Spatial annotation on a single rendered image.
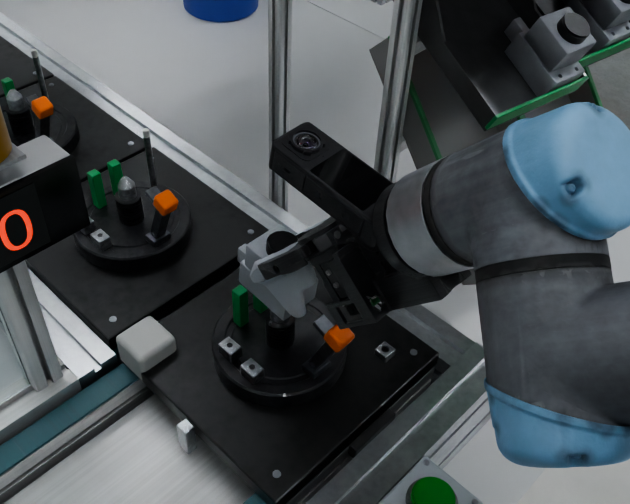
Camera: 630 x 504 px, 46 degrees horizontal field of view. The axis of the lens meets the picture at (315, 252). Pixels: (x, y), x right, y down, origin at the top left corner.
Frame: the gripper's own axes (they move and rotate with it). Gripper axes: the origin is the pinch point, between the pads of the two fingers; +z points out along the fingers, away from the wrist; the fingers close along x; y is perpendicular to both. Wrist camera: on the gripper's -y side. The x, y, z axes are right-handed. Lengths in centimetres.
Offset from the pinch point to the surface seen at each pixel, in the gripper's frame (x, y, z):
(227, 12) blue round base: 56, -39, 65
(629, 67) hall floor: 263, 30, 121
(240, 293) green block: -1.7, 2.1, 7.3
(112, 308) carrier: -9.2, -2.9, 21.1
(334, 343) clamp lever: -1.1, 9.4, -2.5
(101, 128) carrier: 9.1, -24.4, 40.2
